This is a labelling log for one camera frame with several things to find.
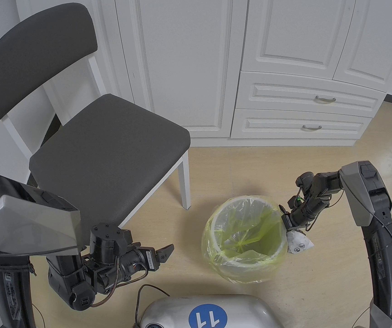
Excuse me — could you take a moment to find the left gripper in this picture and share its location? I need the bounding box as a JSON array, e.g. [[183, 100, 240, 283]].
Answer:
[[117, 243, 175, 280]]

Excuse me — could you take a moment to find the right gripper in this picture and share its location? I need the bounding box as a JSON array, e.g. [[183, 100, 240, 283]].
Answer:
[[281, 200, 330, 232]]

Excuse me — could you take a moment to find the yellow plastic bag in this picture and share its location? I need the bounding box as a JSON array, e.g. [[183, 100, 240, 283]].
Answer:
[[201, 195, 290, 283]]

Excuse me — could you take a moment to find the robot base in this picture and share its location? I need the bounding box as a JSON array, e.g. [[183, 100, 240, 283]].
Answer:
[[141, 294, 278, 328]]

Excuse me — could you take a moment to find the white trash bin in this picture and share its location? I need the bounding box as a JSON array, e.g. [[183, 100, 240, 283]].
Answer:
[[207, 197, 289, 282]]

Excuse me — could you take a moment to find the crumpled white printed paper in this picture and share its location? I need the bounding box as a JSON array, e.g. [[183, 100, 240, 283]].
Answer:
[[286, 230, 315, 254]]

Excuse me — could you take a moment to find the grey padded white chair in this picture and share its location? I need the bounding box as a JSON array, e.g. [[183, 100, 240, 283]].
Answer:
[[0, 3, 192, 230]]

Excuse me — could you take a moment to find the white wardrobe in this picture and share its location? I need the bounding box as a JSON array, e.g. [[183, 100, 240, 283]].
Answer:
[[13, 0, 392, 148]]

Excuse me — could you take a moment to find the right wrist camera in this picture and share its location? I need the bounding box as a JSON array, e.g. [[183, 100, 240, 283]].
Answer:
[[287, 194, 302, 212]]

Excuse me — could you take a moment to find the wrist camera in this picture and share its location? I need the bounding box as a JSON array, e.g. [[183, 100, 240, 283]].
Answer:
[[115, 228, 133, 252], [287, 194, 302, 212]]

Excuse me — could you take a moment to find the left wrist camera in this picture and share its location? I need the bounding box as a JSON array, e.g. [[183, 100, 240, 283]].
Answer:
[[115, 228, 133, 252]]

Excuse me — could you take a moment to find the black cable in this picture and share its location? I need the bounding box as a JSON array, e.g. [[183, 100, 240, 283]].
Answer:
[[135, 284, 173, 325]]

